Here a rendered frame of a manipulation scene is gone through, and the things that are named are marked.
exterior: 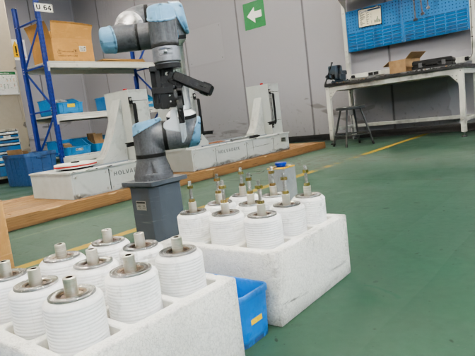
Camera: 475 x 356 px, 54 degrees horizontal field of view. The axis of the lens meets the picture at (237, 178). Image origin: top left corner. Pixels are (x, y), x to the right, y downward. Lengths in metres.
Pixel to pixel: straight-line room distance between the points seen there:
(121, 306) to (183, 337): 0.13
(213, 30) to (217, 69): 0.63
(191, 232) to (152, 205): 0.52
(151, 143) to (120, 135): 1.93
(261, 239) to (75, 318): 0.52
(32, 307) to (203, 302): 0.30
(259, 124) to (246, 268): 3.92
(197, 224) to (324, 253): 0.35
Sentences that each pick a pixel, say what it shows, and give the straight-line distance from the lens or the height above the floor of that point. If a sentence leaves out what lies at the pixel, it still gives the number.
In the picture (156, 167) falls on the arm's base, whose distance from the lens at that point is 1.80.
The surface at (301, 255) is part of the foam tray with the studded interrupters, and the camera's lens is 1.20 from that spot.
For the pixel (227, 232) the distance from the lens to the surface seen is 1.21.
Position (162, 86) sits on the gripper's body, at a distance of 1.29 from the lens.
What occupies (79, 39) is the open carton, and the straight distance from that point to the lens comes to 6.75.
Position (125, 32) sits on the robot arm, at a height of 0.77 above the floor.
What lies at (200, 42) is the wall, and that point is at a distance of 8.31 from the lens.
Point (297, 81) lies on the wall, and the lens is 7.10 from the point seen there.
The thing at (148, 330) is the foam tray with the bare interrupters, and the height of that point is 0.17.
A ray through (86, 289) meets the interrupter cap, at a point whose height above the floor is 0.25.
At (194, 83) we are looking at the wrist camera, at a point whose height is 0.60.
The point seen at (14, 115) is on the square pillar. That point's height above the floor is 0.90.
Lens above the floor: 0.50
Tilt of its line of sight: 8 degrees down
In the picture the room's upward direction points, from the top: 7 degrees counter-clockwise
